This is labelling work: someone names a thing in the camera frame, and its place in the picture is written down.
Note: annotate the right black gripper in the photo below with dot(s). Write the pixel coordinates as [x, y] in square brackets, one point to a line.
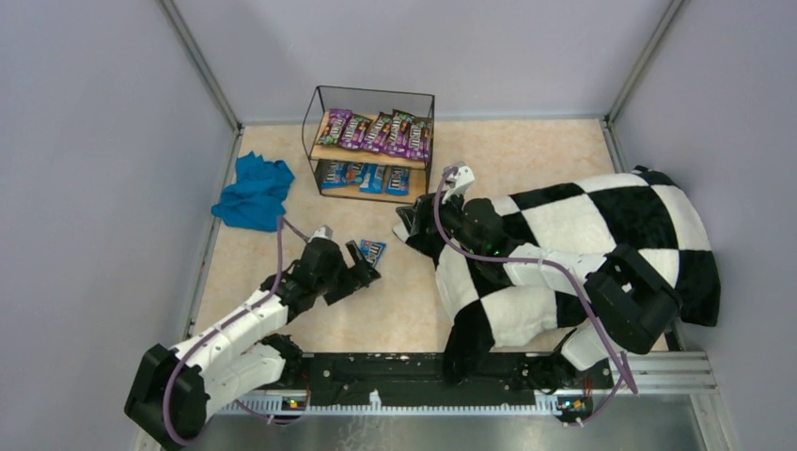
[421, 212]

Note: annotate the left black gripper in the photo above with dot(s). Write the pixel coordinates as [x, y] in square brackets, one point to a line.
[347, 275]

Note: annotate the blue candy bag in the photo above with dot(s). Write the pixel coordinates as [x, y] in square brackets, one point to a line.
[334, 175]
[355, 173]
[372, 179]
[397, 182]
[372, 251]

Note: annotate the purple brown candy bag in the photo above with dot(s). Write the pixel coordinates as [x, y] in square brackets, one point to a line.
[398, 137]

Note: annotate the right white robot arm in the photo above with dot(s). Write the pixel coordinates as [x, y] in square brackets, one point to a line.
[501, 291]

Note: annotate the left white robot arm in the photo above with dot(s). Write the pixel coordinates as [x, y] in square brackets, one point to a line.
[177, 390]

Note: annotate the blue candy bag in shelf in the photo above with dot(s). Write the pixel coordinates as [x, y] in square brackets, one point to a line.
[334, 175]
[355, 173]
[372, 179]

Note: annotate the purple candy bag on shelf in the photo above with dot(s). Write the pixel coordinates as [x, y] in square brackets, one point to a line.
[425, 125]

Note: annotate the blue crumpled cloth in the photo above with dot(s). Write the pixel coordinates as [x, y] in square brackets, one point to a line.
[254, 200]

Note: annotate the black white checkered pillow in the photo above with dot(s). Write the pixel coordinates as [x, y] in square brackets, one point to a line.
[644, 209]

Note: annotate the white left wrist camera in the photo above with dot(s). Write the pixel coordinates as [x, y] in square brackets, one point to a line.
[322, 234]

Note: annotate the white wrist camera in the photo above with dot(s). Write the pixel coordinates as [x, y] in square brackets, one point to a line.
[458, 178]
[322, 234]

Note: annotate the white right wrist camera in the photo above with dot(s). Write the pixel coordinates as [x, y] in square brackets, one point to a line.
[458, 178]

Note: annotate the black wire wooden shelf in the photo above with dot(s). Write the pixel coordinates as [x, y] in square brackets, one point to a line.
[369, 103]

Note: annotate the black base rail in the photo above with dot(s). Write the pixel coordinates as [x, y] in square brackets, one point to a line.
[417, 379]

